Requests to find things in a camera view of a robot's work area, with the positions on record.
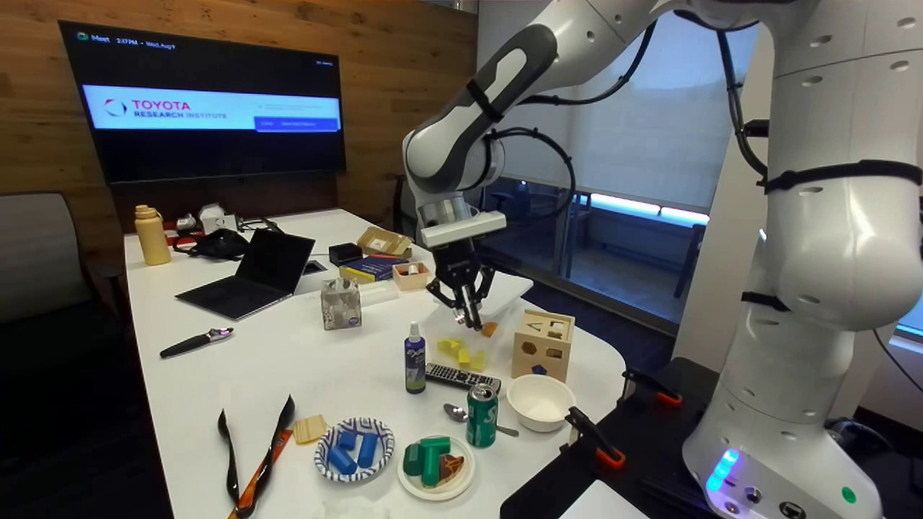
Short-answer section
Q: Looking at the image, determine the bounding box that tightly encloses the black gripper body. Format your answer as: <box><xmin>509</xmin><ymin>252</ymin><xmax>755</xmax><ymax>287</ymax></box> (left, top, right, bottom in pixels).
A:
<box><xmin>428</xmin><ymin>241</ymin><xmax>493</xmax><ymax>300</ymax></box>

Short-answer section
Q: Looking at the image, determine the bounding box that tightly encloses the green soda can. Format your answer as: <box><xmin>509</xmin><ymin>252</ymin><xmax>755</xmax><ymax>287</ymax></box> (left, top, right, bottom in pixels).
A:
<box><xmin>467</xmin><ymin>383</ymin><xmax>499</xmax><ymax>448</ymax></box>

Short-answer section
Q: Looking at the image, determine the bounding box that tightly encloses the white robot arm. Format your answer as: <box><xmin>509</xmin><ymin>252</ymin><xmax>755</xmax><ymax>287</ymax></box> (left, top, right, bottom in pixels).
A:
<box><xmin>402</xmin><ymin>0</ymin><xmax>923</xmax><ymax>519</ymax></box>

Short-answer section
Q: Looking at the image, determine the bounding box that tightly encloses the white bowl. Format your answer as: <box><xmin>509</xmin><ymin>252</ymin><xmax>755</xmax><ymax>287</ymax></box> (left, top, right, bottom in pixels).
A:
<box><xmin>504</xmin><ymin>376</ymin><xmax>577</xmax><ymax>434</ymax></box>

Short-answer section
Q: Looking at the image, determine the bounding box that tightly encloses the clear plastic bin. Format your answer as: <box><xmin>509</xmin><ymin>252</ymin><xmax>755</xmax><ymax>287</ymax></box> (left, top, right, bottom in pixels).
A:
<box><xmin>421</xmin><ymin>272</ymin><xmax>536</xmax><ymax>373</ymax></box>

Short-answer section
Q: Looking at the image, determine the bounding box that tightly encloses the small box with red items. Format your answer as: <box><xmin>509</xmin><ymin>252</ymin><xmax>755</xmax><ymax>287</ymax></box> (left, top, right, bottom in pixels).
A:
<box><xmin>392</xmin><ymin>264</ymin><xmax>432</xmax><ymax>291</ymax></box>

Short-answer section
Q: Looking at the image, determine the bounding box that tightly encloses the white blue-labelled bottle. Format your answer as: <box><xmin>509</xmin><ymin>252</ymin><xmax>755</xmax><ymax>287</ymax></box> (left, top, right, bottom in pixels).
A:
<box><xmin>405</xmin><ymin>324</ymin><xmax>428</xmax><ymax>396</ymax></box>

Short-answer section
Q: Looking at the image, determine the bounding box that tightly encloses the blue book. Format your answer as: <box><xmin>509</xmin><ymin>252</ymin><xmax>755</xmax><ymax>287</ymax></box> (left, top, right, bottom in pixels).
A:
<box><xmin>341</xmin><ymin>259</ymin><xmax>402</xmax><ymax>282</ymax></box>

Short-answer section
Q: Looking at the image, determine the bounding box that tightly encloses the wooden shape sorter box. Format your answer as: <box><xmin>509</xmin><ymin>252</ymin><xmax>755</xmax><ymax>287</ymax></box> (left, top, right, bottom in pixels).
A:
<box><xmin>512</xmin><ymin>313</ymin><xmax>575</xmax><ymax>382</ymax></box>

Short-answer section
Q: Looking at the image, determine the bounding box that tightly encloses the black remote control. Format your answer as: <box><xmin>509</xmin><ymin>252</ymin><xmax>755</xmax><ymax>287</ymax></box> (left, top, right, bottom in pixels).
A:
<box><xmin>424</xmin><ymin>363</ymin><xmax>502</xmax><ymax>391</ymax></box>

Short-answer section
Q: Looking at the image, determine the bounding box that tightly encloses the cardboard box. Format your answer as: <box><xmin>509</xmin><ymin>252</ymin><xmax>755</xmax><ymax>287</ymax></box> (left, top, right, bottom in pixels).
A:
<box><xmin>357</xmin><ymin>228</ymin><xmax>412</xmax><ymax>256</ymax></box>

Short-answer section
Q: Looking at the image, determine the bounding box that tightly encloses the silver metal cube container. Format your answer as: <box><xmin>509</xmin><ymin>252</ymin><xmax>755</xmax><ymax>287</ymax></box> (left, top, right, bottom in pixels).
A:
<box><xmin>320</xmin><ymin>281</ymin><xmax>363</xmax><ymax>331</ymax></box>

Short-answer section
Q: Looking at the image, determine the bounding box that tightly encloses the black small box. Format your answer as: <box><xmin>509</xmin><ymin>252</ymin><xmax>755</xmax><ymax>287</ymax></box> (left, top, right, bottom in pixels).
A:
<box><xmin>330</xmin><ymin>244</ymin><xmax>363</xmax><ymax>265</ymax></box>

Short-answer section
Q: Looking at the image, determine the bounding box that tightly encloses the white plate with green blocks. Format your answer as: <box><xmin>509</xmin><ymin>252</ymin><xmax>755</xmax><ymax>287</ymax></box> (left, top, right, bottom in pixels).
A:
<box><xmin>396</xmin><ymin>435</ymin><xmax>480</xmax><ymax>503</ymax></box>

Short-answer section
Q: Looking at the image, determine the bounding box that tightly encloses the blue patterned plate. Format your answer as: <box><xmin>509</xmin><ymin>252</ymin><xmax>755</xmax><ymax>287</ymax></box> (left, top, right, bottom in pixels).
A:
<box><xmin>315</xmin><ymin>418</ymin><xmax>396</xmax><ymax>486</ymax></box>

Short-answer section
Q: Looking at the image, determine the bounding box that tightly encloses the orange black rear clamp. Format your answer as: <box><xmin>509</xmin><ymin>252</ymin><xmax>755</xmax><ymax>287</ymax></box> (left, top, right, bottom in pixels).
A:
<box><xmin>623</xmin><ymin>370</ymin><xmax>683</xmax><ymax>409</ymax></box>

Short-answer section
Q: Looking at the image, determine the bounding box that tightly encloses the orange black clamp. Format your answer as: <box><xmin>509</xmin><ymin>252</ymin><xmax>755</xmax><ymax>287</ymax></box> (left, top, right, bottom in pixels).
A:
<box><xmin>623</xmin><ymin>370</ymin><xmax>683</xmax><ymax>409</ymax></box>
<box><xmin>565</xmin><ymin>406</ymin><xmax>626</xmax><ymax>470</ymax></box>

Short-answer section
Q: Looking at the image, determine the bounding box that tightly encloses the black laptop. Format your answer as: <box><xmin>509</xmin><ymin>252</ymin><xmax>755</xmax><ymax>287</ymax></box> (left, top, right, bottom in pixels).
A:
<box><xmin>178</xmin><ymin>231</ymin><xmax>315</xmax><ymax>320</ymax></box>

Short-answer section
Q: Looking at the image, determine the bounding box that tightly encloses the black marker pen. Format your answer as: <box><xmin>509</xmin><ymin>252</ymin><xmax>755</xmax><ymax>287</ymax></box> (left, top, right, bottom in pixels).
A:
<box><xmin>160</xmin><ymin>326</ymin><xmax>235</xmax><ymax>360</ymax></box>

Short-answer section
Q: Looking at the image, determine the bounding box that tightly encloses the yellow mustard bottle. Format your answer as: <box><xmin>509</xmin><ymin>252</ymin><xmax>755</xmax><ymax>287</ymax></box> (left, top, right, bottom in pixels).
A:
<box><xmin>135</xmin><ymin>205</ymin><xmax>171</xmax><ymax>265</ymax></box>

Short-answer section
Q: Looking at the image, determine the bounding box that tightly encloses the grey office chair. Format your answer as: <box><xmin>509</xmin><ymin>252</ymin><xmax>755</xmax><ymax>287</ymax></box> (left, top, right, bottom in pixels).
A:
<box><xmin>0</xmin><ymin>195</ymin><xmax>112</xmax><ymax>392</ymax></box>

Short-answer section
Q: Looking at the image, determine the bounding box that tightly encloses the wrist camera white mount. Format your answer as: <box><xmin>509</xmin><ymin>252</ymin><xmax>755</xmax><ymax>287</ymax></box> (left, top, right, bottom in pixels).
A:
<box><xmin>421</xmin><ymin>212</ymin><xmax>509</xmax><ymax>249</ymax></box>

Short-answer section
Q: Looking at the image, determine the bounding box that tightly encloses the black mounting base plate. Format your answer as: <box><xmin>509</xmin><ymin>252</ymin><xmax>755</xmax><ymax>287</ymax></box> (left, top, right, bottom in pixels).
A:
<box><xmin>499</xmin><ymin>360</ymin><xmax>718</xmax><ymax>519</ymax></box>

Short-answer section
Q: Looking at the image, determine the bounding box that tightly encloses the black orange lanyard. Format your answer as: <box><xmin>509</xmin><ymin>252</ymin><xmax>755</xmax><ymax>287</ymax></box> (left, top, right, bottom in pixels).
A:
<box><xmin>215</xmin><ymin>392</ymin><xmax>301</xmax><ymax>519</ymax></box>

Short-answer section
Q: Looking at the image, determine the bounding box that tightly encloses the wall television screen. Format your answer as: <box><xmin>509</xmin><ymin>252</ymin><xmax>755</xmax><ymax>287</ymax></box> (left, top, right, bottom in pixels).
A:
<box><xmin>60</xmin><ymin>22</ymin><xmax>347</xmax><ymax>184</ymax></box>

